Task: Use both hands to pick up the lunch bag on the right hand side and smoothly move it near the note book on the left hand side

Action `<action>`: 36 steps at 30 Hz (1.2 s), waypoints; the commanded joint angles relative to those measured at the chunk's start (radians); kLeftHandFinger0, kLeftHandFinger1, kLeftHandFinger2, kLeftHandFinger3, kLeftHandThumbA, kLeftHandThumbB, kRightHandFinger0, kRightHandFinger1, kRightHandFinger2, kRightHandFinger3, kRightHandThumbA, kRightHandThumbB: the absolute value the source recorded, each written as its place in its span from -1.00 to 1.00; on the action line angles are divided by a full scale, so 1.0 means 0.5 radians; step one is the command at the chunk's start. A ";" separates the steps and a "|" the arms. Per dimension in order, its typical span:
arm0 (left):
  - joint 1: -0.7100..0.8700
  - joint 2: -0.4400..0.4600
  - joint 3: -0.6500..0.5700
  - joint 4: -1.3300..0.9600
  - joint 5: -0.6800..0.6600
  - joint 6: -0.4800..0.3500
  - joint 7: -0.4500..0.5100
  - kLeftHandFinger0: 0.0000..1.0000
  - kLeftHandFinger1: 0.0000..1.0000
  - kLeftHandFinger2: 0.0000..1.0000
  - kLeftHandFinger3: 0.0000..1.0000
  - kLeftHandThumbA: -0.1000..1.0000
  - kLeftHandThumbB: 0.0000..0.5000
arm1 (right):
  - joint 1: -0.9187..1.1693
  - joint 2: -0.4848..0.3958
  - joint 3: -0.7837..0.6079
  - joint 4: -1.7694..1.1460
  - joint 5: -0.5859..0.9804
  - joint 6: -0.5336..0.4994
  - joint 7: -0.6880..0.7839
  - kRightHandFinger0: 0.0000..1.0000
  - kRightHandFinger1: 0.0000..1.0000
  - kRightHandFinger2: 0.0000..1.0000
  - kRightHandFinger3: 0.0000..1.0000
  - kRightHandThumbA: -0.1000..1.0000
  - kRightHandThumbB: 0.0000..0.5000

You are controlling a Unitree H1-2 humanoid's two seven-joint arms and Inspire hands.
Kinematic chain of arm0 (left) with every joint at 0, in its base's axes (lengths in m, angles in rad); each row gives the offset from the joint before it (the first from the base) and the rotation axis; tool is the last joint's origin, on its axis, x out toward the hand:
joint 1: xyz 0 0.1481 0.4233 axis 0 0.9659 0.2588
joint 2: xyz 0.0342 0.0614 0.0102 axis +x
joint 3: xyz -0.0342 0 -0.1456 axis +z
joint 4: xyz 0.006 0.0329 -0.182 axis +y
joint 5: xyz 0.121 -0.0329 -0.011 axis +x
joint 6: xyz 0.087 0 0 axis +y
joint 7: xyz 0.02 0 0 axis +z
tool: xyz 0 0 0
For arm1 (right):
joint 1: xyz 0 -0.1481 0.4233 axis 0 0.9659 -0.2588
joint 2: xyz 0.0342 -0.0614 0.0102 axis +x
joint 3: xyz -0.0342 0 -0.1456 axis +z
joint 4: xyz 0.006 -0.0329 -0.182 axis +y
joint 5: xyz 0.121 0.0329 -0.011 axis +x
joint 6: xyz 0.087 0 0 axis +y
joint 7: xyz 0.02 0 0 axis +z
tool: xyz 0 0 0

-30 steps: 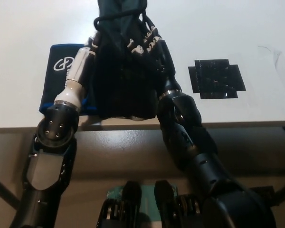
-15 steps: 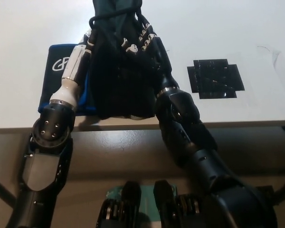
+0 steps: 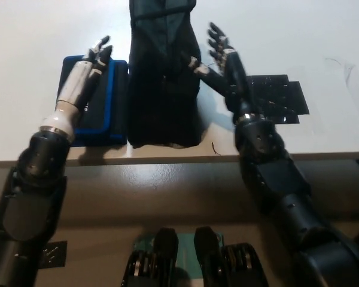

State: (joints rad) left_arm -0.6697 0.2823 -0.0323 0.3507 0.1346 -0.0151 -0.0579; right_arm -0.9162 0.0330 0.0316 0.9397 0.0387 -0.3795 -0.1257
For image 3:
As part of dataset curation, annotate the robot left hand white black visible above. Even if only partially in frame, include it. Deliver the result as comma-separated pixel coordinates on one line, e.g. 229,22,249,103
39,35,114,142

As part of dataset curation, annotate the robot right hand white black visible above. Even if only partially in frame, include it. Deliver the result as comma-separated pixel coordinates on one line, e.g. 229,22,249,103
187,22,258,121

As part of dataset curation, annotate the dark fabric lunch bag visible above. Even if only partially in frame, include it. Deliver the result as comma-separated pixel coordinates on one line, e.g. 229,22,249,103
127,0,206,149

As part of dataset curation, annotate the black tape patch on table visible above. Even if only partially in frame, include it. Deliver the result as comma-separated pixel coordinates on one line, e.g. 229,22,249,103
244,74,311,125

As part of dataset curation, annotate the black blue-trimmed Strebito notebook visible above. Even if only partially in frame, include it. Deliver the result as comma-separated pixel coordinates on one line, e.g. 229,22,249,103
57,54,129,148

